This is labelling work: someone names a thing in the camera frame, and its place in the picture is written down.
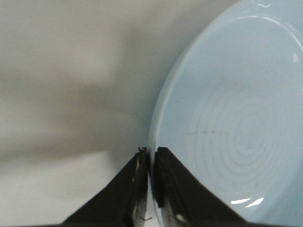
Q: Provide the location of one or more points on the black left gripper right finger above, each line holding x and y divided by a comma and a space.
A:
184, 201

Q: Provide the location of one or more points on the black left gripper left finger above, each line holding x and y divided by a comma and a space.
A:
122, 203

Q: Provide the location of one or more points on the light blue round plate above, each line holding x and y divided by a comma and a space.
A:
231, 110

